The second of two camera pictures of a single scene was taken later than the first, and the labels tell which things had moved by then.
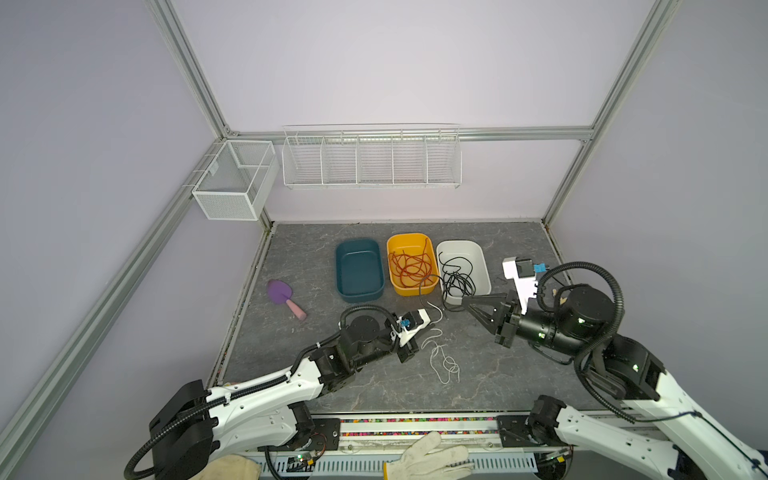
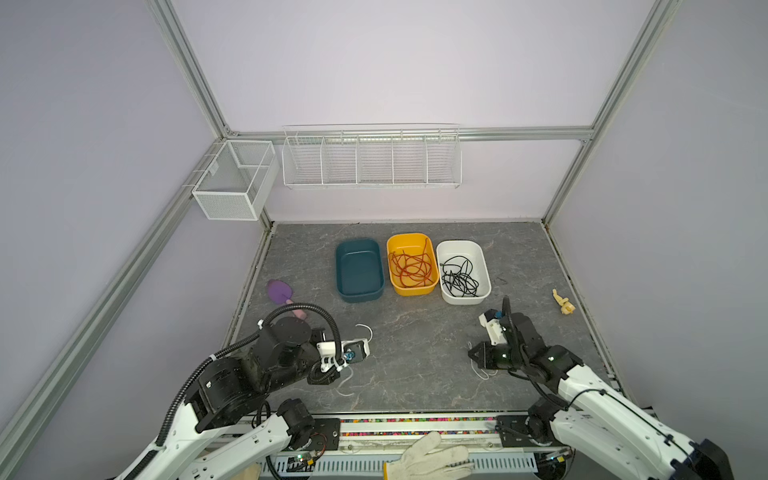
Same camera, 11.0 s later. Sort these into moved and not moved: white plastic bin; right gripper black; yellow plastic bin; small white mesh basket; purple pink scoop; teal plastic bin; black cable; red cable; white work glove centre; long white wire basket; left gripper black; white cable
Moved: left gripper black; white cable; black cable; right gripper black
Not moved: teal plastic bin; small white mesh basket; white work glove centre; yellow plastic bin; red cable; purple pink scoop; long white wire basket; white plastic bin
